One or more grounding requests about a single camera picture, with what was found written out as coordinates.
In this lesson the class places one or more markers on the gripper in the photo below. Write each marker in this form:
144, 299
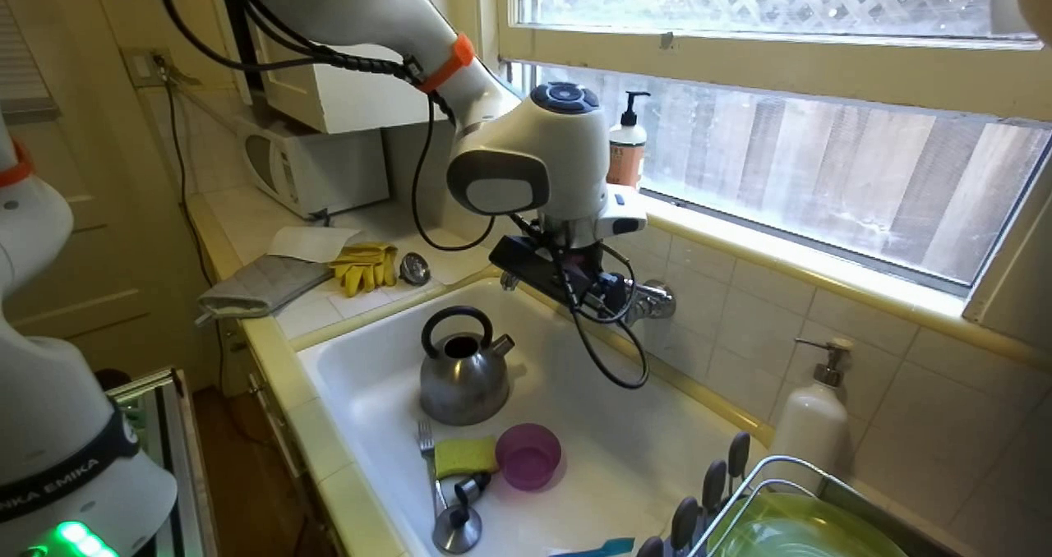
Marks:
610, 292

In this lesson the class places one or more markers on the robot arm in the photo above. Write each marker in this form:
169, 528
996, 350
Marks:
526, 154

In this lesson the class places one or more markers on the white sink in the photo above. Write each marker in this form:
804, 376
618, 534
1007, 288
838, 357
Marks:
592, 425

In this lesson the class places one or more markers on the purple bowl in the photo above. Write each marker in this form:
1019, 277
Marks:
528, 457

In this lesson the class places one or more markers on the steel sink strainer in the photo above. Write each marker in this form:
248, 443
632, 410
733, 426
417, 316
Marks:
414, 269

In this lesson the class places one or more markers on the steel sink stopper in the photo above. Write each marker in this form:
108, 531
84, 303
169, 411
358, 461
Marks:
457, 528

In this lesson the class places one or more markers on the green plate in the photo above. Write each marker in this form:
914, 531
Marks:
797, 532

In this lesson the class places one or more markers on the chrome tap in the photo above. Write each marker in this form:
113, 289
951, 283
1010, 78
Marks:
654, 301

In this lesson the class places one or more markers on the chrome tap knob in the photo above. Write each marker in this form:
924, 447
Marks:
509, 281

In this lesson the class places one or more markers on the soap bottle with black pump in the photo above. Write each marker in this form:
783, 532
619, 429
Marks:
627, 150

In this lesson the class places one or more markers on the yellow sponge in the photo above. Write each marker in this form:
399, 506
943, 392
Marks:
464, 456

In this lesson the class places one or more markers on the white soap dispenser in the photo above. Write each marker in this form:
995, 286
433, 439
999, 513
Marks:
809, 425

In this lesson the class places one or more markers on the steel fork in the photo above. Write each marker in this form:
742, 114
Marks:
427, 450

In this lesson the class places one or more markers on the yellow rubber gloves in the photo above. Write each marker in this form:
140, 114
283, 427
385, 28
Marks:
366, 265

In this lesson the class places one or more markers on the window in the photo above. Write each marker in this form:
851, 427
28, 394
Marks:
822, 163

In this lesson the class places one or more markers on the blue utensil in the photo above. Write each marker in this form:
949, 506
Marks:
600, 550

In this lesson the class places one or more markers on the white paper sheet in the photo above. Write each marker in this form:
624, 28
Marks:
312, 243

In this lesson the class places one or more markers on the white microwave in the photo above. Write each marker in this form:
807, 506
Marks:
329, 171

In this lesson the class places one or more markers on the grey oven mitt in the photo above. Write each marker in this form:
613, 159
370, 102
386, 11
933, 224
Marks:
259, 286

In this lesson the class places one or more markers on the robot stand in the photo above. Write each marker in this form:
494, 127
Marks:
168, 458

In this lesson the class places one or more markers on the cream door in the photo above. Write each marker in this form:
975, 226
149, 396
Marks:
99, 237

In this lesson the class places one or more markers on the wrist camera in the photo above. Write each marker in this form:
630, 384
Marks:
526, 260

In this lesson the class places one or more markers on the wall switch plate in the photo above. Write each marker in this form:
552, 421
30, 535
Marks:
144, 67

